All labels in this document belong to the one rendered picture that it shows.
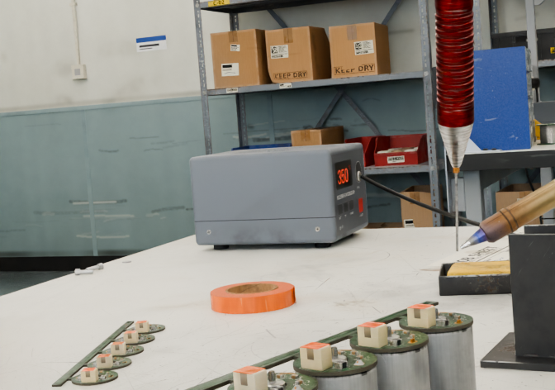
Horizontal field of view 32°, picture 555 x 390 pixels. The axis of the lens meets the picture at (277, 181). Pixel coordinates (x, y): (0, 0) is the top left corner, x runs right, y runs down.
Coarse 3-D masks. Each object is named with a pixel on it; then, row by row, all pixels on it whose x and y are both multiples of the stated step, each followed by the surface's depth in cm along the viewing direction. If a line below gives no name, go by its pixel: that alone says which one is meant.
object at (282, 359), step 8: (432, 304) 35; (400, 312) 34; (376, 320) 34; (384, 320) 33; (392, 320) 34; (352, 328) 33; (336, 336) 32; (344, 336) 31; (352, 336) 32; (288, 352) 30; (296, 352) 30; (264, 360) 29; (272, 360) 29; (280, 360) 29; (288, 360) 29; (224, 376) 28; (232, 376) 28; (200, 384) 27; (208, 384) 27; (216, 384) 27; (224, 384) 27
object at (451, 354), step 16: (432, 336) 32; (448, 336) 32; (464, 336) 32; (432, 352) 32; (448, 352) 32; (464, 352) 32; (432, 368) 32; (448, 368) 32; (464, 368) 32; (432, 384) 32; (448, 384) 32; (464, 384) 32
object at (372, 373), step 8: (336, 360) 28; (376, 368) 28; (312, 376) 28; (336, 376) 27; (344, 376) 27; (352, 376) 28; (360, 376) 28; (368, 376) 28; (376, 376) 28; (320, 384) 28; (328, 384) 27; (336, 384) 27; (344, 384) 27; (352, 384) 28; (360, 384) 28; (368, 384) 28; (376, 384) 28
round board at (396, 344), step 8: (400, 336) 31; (408, 336) 31; (416, 336) 31; (424, 336) 31; (352, 344) 30; (392, 344) 30; (400, 344) 30; (408, 344) 30; (416, 344) 30; (424, 344) 30; (376, 352) 30; (384, 352) 30; (392, 352) 29
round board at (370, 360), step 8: (344, 352) 29; (352, 352) 29; (360, 352) 29; (368, 352) 29; (296, 360) 29; (344, 360) 28; (352, 360) 28; (368, 360) 28; (376, 360) 28; (296, 368) 28; (336, 368) 28; (344, 368) 28; (352, 368) 28; (360, 368) 28; (368, 368) 28; (320, 376) 27; (328, 376) 27
